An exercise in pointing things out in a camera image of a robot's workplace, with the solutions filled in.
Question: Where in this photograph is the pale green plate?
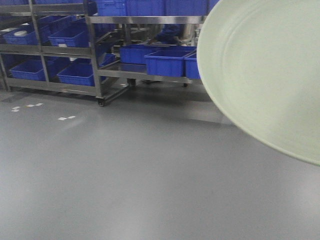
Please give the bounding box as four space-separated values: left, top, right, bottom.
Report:
197 0 320 165

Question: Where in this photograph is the steel trolley with bins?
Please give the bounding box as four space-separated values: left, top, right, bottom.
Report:
84 0 221 88

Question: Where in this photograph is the steel rack with blue bins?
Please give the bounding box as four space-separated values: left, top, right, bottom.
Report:
0 0 136 107

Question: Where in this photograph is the person in blue clothing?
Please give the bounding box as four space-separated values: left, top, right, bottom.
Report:
147 24 184 45

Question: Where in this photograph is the blue bin on trolley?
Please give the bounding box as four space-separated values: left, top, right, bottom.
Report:
144 50 196 77

